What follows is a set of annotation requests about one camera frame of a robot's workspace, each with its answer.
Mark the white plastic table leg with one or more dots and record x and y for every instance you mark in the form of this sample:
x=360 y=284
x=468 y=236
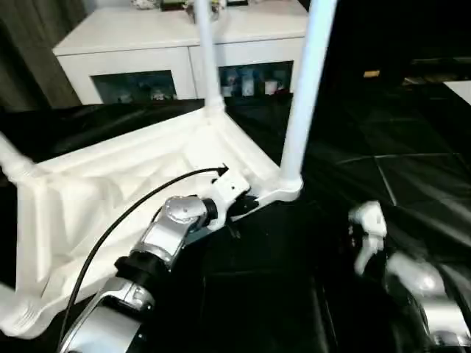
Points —
x=13 y=158
x=309 y=92
x=209 y=55
x=18 y=312

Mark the white plastic table top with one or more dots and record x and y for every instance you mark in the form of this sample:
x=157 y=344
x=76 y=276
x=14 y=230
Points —
x=110 y=176

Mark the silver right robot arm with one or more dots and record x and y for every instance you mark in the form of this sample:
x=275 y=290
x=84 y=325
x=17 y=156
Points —
x=430 y=290

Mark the black work mat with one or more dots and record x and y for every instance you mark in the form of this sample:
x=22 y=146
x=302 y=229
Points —
x=386 y=147

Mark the small yellow label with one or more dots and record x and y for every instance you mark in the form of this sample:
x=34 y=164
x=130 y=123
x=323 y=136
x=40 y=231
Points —
x=371 y=73

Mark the white cabinet with glass doors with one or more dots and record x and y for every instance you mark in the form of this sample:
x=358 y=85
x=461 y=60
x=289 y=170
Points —
x=129 y=36

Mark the floral patterned pot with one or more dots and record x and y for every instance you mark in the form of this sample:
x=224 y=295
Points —
x=145 y=3

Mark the grey curtain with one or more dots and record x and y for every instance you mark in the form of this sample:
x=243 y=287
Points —
x=29 y=44

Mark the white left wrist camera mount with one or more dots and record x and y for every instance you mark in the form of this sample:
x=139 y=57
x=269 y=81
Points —
x=230 y=187

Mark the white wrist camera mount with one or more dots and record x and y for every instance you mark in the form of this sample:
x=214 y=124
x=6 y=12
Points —
x=230 y=187
x=371 y=220

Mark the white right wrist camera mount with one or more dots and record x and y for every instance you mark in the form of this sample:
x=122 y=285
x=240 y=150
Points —
x=371 y=220

